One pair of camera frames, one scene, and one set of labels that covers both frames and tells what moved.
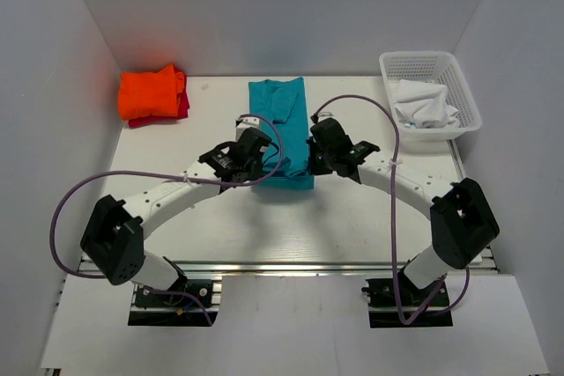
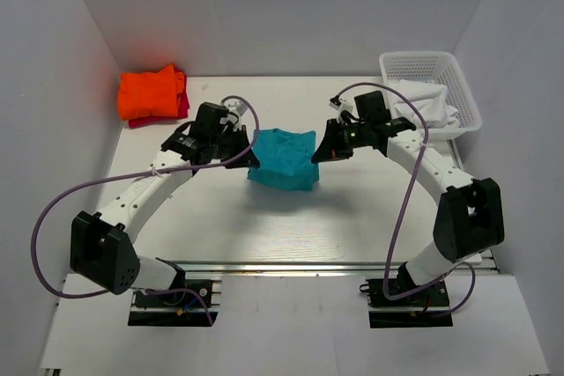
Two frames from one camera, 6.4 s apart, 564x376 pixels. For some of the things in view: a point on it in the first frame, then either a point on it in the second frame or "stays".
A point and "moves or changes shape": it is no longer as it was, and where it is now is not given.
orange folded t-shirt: x=150 y=93 stays
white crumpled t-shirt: x=424 y=105 stays
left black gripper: x=257 y=172 -> x=241 y=134
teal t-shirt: x=280 y=105 moves or changes shape
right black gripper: x=315 y=168 -> x=331 y=147
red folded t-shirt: x=182 y=107 stays
